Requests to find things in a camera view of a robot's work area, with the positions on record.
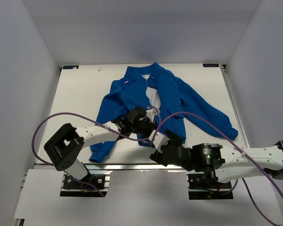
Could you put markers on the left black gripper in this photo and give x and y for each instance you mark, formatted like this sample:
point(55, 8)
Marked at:
point(152, 125)

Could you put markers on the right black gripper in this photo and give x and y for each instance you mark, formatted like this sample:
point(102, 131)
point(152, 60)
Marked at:
point(174, 139)

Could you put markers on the blue fleece jacket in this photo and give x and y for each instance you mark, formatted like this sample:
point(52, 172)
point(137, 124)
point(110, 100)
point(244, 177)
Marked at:
point(189, 101)

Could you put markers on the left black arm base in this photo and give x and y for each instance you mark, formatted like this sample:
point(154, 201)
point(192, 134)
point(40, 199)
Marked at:
point(96, 186)

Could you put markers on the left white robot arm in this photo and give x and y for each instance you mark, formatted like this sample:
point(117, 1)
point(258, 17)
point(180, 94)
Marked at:
point(65, 145)

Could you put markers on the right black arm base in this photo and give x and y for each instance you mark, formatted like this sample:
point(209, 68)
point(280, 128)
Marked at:
point(204, 186)

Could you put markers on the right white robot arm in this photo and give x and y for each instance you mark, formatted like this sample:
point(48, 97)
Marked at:
point(217, 162)

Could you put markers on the left blue table label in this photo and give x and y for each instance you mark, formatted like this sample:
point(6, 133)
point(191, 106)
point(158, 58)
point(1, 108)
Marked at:
point(70, 67)

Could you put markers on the blue table label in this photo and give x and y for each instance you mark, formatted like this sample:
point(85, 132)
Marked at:
point(70, 67)
point(209, 65)

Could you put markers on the right blue table label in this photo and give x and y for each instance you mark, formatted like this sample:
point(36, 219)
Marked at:
point(209, 65)

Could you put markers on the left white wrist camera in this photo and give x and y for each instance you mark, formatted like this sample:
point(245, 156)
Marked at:
point(152, 112)

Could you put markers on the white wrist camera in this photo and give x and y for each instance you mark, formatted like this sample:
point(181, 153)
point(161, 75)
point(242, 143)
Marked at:
point(152, 112)
point(158, 140)

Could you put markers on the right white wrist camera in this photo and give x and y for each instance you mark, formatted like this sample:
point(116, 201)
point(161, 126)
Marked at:
point(158, 140)

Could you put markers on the aluminium table front rail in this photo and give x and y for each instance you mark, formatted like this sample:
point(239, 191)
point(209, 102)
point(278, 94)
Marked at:
point(132, 167)

